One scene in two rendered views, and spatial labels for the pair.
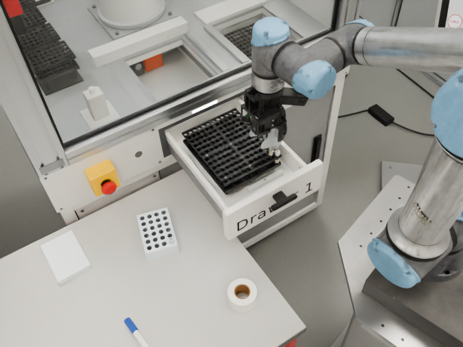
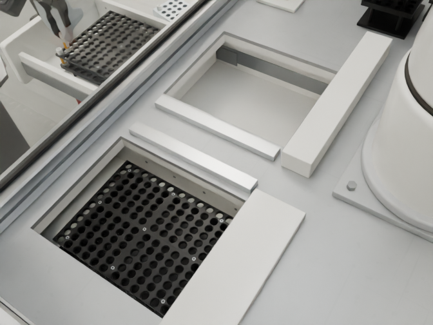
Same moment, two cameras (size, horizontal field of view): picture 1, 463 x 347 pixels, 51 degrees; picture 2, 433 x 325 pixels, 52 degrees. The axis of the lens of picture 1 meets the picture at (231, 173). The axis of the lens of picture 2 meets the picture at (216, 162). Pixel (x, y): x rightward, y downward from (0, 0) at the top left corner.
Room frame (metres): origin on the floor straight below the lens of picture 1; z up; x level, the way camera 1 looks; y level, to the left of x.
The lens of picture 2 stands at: (1.69, -0.12, 1.50)
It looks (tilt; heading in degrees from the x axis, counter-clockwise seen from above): 53 degrees down; 159
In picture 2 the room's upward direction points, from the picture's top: 6 degrees counter-clockwise
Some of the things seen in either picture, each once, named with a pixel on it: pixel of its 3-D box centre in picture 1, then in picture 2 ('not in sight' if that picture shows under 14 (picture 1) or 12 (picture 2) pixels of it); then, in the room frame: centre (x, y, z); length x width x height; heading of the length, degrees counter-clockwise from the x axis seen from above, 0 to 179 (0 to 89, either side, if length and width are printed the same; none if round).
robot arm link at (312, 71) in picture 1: (310, 67); not in sight; (0.78, -0.17, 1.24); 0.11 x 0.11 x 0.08; 37
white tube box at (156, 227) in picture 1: (157, 233); not in sight; (0.71, 0.20, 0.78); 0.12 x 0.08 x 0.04; 15
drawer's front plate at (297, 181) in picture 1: (273, 199); not in sight; (0.73, -0.10, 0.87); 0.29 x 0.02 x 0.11; 121
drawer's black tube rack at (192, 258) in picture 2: not in sight; (148, 238); (1.34, -0.11, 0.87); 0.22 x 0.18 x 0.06; 31
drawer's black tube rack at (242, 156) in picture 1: (231, 151); not in sight; (0.90, 0.00, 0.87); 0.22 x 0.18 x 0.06; 31
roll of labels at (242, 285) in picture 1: (242, 295); not in sight; (0.52, -0.01, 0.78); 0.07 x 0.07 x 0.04
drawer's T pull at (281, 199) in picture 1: (281, 198); not in sight; (0.70, -0.12, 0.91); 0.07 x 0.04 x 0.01; 121
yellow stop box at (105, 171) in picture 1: (103, 178); not in sight; (0.82, 0.34, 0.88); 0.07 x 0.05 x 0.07; 121
